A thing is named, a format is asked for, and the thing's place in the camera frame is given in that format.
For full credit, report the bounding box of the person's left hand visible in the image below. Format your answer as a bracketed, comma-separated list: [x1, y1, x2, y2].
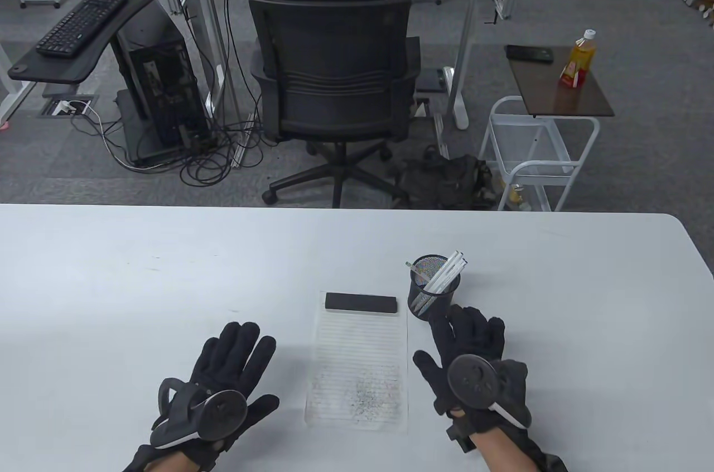
[184, 321, 280, 470]

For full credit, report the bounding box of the floor socket box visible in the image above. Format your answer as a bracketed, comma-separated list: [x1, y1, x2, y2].
[37, 94, 101, 119]

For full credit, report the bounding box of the lined white paper sheet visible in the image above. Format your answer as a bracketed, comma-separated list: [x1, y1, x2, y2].
[304, 291, 409, 435]

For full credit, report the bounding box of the black armband box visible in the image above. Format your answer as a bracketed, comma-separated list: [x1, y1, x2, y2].
[523, 435, 571, 472]

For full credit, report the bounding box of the black keyboard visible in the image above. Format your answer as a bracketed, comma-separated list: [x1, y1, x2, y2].
[36, 0, 129, 59]

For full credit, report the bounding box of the person's right hand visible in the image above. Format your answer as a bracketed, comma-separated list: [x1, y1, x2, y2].
[414, 305, 505, 436]

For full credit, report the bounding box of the black left hand controller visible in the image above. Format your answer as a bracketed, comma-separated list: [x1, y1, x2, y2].
[151, 377, 249, 450]

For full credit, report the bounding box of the yellow drink bottle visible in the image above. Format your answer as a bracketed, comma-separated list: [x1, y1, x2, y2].
[559, 29, 597, 89]

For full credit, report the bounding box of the dark backpack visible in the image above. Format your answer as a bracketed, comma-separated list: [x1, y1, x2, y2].
[389, 144, 498, 210]

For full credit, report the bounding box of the person's right forearm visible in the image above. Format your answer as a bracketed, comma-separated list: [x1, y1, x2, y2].
[467, 430, 539, 472]

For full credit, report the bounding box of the black mesh pencil holder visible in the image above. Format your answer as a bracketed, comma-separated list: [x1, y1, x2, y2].
[406, 254, 462, 323]

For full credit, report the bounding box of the black box under desk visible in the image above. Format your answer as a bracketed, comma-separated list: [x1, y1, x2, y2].
[416, 68, 448, 94]

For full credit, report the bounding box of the black office chair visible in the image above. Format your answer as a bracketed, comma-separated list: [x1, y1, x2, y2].
[248, 0, 423, 209]

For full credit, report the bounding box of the black cable tangle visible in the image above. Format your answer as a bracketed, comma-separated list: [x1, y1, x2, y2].
[71, 98, 279, 186]

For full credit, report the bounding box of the black keyboard tray table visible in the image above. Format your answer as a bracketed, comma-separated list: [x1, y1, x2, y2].
[7, 0, 161, 85]

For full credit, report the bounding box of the brown side table top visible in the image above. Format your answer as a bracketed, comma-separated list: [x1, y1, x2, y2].
[505, 44, 615, 119]

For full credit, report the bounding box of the black right hand controller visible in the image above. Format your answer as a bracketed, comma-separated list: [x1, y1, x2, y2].
[446, 355, 532, 431]

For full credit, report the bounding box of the black smartphone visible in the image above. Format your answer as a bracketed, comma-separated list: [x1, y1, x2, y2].
[504, 44, 555, 64]

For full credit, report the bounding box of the white wire cart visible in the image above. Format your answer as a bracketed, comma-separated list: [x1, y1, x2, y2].
[478, 95, 601, 212]

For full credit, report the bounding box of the black computer tower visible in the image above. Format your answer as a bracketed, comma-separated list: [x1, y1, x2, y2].
[114, 8, 211, 163]

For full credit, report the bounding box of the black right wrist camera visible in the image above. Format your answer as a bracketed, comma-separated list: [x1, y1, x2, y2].
[445, 421, 476, 454]

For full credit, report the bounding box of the black rectangular block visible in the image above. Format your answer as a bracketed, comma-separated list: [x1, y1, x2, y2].
[324, 292, 400, 318]

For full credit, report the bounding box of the black left wrist strap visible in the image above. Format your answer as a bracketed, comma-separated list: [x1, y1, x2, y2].
[120, 441, 168, 472]

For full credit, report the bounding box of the person's left forearm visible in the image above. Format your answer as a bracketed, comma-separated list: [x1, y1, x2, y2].
[148, 449, 204, 472]

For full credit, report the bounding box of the small yellow bottle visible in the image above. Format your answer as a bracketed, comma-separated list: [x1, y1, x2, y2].
[506, 184, 532, 211]

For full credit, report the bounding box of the black hand controller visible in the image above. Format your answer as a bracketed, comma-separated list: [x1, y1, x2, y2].
[151, 377, 249, 450]
[446, 355, 532, 431]

